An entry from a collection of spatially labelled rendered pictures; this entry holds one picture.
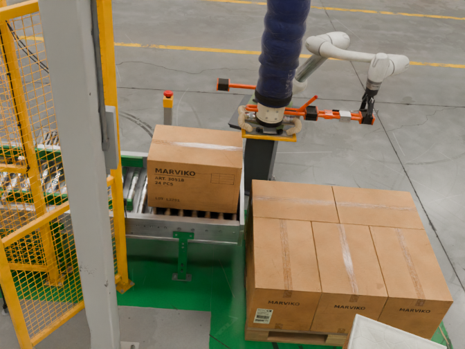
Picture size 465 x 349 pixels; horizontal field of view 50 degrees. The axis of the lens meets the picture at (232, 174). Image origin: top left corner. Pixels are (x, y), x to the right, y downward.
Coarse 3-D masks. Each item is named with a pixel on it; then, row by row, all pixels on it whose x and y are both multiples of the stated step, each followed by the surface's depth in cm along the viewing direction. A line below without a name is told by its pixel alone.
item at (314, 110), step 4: (308, 108) 312; (312, 108) 312; (316, 108) 311; (304, 112) 308; (308, 112) 308; (312, 112) 308; (316, 112) 309; (304, 116) 308; (308, 116) 308; (312, 116) 308; (316, 116) 308; (316, 120) 310
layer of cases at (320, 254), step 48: (288, 192) 363; (336, 192) 368; (384, 192) 373; (288, 240) 325; (336, 240) 329; (384, 240) 333; (288, 288) 295; (336, 288) 298; (384, 288) 302; (432, 288) 305
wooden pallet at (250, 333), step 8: (248, 328) 319; (256, 328) 319; (264, 328) 319; (248, 336) 324; (256, 336) 324; (264, 336) 324; (272, 336) 329; (280, 336) 330; (288, 336) 330; (296, 336) 331; (304, 336) 331; (312, 336) 332; (320, 336) 332; (328, 336) 323; (336, 336) 323; (344, 336) 323; (312, 344) 329; (320, 344) 329; (328, 344) 329; (336, 344) 329
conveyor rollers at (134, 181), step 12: (0, 156) 363; (60, 168) 359; (0, 180) 343; (12, 180) 344; (132, 180) 356; (144, 180) 359; (48, 192) 339; (108, 192) 346; (132, 192) 347; (144, 192) 348; (48, 204) 332; (144, 204) 339; (192, 216) 334; (204, 216) 336
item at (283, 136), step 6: (246, 132) 306; (252, 132) 307; (258, 132) 308; (276, 132) 309; (282, 132) 308; (258, 138) 306; (264, 138) 306; (270, 138) 306; (276, 138) 306; (282, 138) 306; (288, 138) 306; (294, 138) 307
